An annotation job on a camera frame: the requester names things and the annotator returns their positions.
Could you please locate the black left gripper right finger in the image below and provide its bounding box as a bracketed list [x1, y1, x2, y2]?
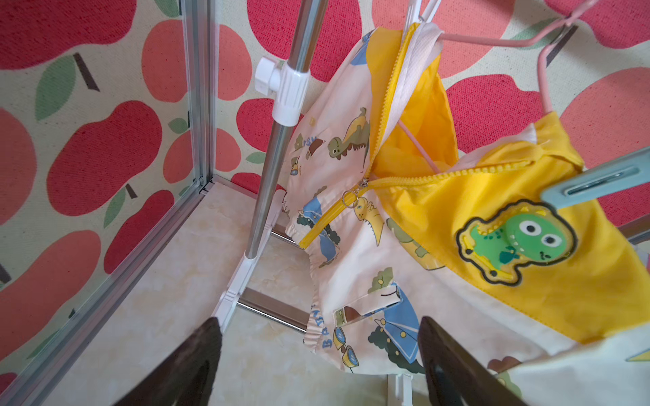
[418, 316, 524, 405]

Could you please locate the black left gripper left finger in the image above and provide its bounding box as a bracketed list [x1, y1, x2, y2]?
[117, 317, 223, 405]

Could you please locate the yellow dinosaur kids jacket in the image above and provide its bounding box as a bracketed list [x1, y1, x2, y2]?
[283, 24, 649, 405]

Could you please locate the light blue clothespin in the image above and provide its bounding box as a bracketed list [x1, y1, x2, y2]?
[540, 147, 649, 210]

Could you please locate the pink wire hanger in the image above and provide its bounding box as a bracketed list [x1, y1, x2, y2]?
[387, 0, 599, 148]

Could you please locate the white and steel clothes rack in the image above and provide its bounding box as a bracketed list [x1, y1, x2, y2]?
[213, 1, 328, 332]

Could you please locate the aluminium frame post left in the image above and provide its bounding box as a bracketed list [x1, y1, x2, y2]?
[1, 1, 211, 405]

